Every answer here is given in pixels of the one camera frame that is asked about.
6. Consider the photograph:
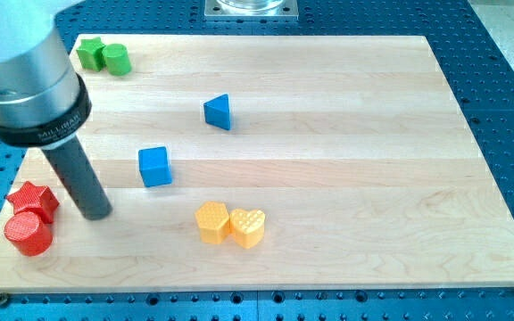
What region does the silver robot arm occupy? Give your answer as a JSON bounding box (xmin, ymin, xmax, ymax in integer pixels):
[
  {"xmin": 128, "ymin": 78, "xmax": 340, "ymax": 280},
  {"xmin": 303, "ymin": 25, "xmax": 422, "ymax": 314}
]
[{"xmin": 0, "ymin": 0, "xmax": 91, "ymax": 147}]

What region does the wooden board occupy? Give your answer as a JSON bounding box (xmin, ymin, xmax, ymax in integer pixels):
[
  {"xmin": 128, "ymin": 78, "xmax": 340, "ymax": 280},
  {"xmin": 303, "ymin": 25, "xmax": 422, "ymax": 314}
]
[{"xmin": 0, "ymin": 34, "xmax": 514, "ymax": 293}]

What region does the blue cube block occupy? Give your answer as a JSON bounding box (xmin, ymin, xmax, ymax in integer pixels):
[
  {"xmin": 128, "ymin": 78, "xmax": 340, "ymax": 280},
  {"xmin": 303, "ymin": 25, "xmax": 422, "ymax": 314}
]
[{"xmin": 138, "ymin": 146, "xmax": 172, "ymax": 187}]

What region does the blue triangular prism block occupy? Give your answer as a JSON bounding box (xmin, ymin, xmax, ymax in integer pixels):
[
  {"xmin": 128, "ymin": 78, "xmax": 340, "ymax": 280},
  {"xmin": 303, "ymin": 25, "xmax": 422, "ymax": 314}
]
[{"xmin": 203, "ymin": 94, "xmax": 231, "ymax": 130}]

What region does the yellow heart block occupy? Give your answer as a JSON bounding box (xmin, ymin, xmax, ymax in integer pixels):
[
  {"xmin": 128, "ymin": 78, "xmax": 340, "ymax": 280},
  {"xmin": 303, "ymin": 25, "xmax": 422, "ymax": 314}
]
[{"xmin": 229, "ymin": 209, "xmax": 266, "ymax": 249}]

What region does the yellow hexagon block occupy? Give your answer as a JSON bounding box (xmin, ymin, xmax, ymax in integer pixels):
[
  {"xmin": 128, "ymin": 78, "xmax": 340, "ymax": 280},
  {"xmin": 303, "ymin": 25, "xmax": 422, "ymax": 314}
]
[{"xmin": 195, "ymin": 202, "xmax": 230, "ymax": 244}]

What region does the green cylinder block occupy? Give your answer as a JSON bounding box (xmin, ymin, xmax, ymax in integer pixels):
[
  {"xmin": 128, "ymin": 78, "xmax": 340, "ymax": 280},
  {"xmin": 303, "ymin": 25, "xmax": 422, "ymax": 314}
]
[{"xmin": 102, "ymin": 44, "xmax": 132, "ymax": 76}]

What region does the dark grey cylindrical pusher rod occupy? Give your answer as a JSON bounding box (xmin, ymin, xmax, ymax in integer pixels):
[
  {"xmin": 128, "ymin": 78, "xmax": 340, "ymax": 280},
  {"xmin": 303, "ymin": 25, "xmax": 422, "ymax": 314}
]
[{"xmin": 42, "ymin": 136, "xmax": 112, "ymax": 220}]

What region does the green star block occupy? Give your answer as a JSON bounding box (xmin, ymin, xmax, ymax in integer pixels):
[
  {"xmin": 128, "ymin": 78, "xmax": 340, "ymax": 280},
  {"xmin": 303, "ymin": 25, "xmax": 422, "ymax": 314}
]
[{"xmin": 76, "ymin": 37, "xmax": 105, "ymax": 71}]

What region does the red star block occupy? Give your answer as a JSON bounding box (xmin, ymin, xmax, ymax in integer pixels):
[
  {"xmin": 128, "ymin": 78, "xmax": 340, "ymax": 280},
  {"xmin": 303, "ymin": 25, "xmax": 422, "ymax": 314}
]
[{"xmin": 5, "ymin": 181, "xmax": 60, "ymax": 224}]

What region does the red cylinder block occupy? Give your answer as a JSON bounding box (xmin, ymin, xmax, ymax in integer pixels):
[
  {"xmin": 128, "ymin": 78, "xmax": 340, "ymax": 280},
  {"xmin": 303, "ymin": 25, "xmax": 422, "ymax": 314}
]
[{"xmin": 4, "ymin": 211, "xmax": 53, "ymax": 257}]

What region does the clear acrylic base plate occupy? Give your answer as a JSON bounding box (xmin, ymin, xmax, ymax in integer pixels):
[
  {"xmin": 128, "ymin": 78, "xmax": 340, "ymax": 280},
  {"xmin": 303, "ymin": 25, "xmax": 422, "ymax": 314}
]
[{"xmin": 203, "ymin": 0, "xmax": 299, "ymax": 21}]

